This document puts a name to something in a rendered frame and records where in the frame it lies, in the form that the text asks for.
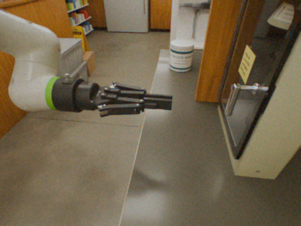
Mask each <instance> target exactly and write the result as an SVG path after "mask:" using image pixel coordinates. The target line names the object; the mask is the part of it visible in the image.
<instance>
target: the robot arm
mask: <svg viewBox="0 0 301 226"><path fill-rule="evenodd" d="M0 51H1V52H5V53H7V54H9V55H12V56H13V57H14V58H15V65H14V70H13V74H12V77H11V82H10V84H9V87H8V94H9V97H10V99H11V101H12V103H13V104H15V106H17V107H18V108H20V109H22V110H24V111H29V112H37V111H66V112H76V113H80V112H82V111H83V110H85V111H96V110H97V109H98V110H99V115H100V117H105V116H108V115H137V114H140V113H141V111H142V112H144V110H145V109H161V110H168V111H171V108H172V97H173V95H163V94H151V93H146V89H145V88H141V87H136V86H133V85H125V84H121V83H118V82H116V81H114V82H113V85H112V86H110V87H109V86H105V87H101V86H99V85H98V84H97V83H96V82H85V81H84V80H83V79H82V78H76V77H70V76H69V74H65V77H56V73H57V69H58V62H59V58H60V56H61V43H60V41H59V39H58V37H57V36H56V35H55V34H54V33H53V32H52V31H51V30H50V29H48V28H45V27H44V26H40V25H38V24H35V23H33V22H29V21H27V20H26V19H22V18H20V17H17V16H15V15H12V14H10V13H8V12H7V11H4V10H3V9H0Z"/></svg>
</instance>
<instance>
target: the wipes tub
mask: <svg viewBox="0 0 301 226"><path fill-rule="evenodd" d="M194 46H195V43H194V42H192V41H189V40H186V39H176V40H173V41H171V43H170V63H169V67H170V69H171V70H173V71H177V72H186V71H189V70H190V68H191V65H192V56H193V50H194Z"/></svg>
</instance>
